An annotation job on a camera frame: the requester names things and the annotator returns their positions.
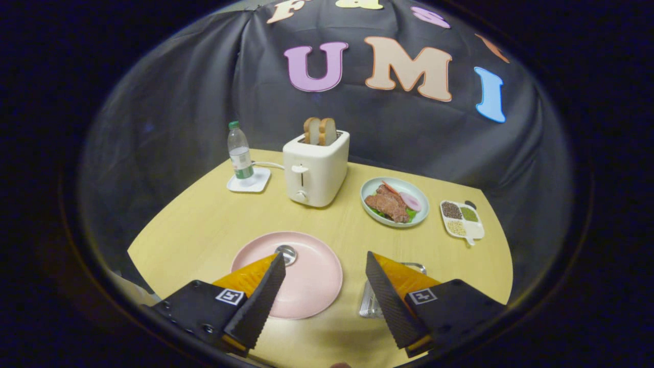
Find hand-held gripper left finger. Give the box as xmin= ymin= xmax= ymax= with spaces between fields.
xmin=141 ymin=252 xmax=287 ymax=357

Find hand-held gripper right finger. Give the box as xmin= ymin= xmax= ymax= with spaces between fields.
xmin=365 ymin=250 xmax=506 ymax=358

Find wooden-handled metal spoon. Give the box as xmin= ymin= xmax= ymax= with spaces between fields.
xmin=274 ymin=245 xmax=298 ymax=267

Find pink plate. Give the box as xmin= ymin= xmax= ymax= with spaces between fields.
xmin=231 ymin=231 xmax=343 ymax=320

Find green lettuce leaves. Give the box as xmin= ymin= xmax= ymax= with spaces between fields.
xmin=368 ymin=206 xmax=418 ymax=223

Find brown steak slices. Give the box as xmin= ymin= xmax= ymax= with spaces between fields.
xmin=364 ymin=184 xmax=410 ymax=224

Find white divided seasoning tray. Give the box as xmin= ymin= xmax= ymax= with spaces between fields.
xmin=440 ymin=200 xmax=485 ymax=246

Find light green plate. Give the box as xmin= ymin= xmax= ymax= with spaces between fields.
xmin=360 ymin=177 xmax=430 ymax=228

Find white square coaster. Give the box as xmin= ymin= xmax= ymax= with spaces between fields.
xmin=226 ymin=167 xmax=271 ymax=193

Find white toaster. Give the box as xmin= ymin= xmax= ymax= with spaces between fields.
xmin=283 ymin=129 xmax=351 ymax=208

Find clear water bottle green cap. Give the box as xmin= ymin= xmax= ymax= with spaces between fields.
xmin=227 ymin=121 xmax=255 ymax=180

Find toasted bread slice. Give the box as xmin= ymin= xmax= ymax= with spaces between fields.
xmin=319 ymin=118 xmax=338 ymax=147
xmin=303 ymin=117 xmax=322 ymax=145

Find metal wire cutlery basket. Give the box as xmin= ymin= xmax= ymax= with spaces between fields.
xmin=359 ymin=262 xmax=428 ymax=319

